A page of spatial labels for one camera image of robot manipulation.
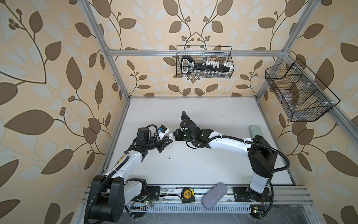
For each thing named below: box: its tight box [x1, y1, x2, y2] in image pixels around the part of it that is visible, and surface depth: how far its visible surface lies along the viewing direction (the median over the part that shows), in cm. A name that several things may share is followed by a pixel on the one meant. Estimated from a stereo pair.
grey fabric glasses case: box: [201, 182, 228, 210], surface depth 72 cm
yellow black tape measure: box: [180, 186, 196, 204], surface depth 73 cm
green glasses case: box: [249, 124, 264, 139], surface depth 99 cm
